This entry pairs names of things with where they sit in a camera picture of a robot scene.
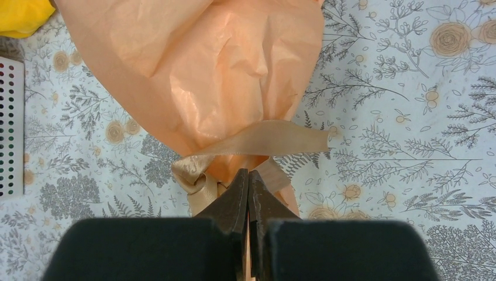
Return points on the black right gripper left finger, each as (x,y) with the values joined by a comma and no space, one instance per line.
(208,246)

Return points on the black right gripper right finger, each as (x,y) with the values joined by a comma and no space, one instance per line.
(285,247)

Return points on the flower bouquet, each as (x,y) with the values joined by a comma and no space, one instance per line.
(218,82)

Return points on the floral patterned table mat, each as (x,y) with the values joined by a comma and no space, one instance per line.
(407,89)

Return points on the white plastic basket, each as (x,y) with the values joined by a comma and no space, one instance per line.
(12,128)

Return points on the yellow cloth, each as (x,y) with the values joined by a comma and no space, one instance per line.
(20,19)

